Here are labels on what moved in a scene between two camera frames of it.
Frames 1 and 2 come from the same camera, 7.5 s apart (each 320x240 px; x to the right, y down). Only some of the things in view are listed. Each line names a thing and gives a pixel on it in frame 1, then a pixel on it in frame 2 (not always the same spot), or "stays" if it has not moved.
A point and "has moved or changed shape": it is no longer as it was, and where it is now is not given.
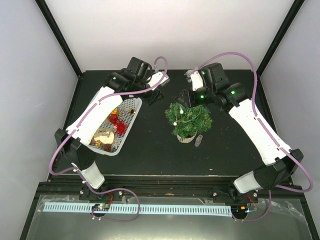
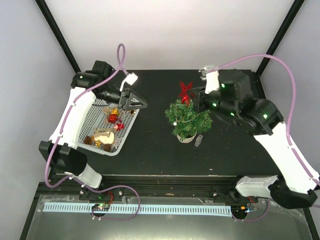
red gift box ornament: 113,118 stays
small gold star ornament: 98,143 stays
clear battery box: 198,140 stays
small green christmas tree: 186,121 stays
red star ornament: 121,127 has moved or changed shape
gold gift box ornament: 115,111 stays
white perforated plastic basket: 110,139 stays
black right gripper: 188,101 -> 198,103
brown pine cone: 107,147 stays
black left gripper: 151,100 -> 128,93
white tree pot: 187,140 stays
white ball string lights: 181,111 has moved or changed shape
